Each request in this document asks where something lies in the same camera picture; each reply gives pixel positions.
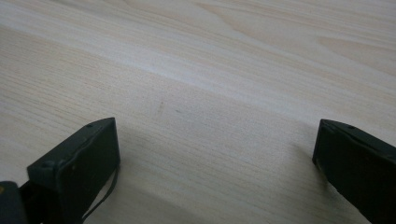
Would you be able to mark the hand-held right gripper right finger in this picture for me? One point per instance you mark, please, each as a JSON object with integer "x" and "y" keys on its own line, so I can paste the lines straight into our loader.
{"x": 358, "y": 165}

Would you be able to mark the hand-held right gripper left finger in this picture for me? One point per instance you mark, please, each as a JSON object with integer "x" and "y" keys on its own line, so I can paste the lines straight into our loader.
{"x": 81, "y": 161}

